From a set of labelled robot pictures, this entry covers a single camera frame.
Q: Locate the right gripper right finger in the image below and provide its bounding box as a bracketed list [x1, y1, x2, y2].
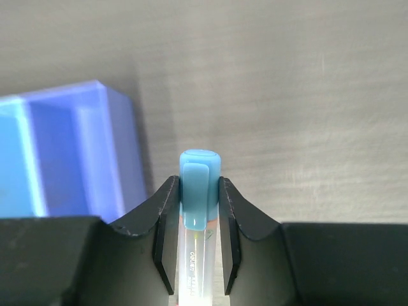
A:
[219, 177, 407, 305]

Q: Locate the purple bin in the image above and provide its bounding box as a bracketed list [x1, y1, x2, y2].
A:
[25, 80, 147, 222]

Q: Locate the clear pen blue cap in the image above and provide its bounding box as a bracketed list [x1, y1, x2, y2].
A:
[178, 149, 221, 305]

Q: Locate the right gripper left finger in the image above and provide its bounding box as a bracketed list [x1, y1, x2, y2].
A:
[1, 176, 179, 305]

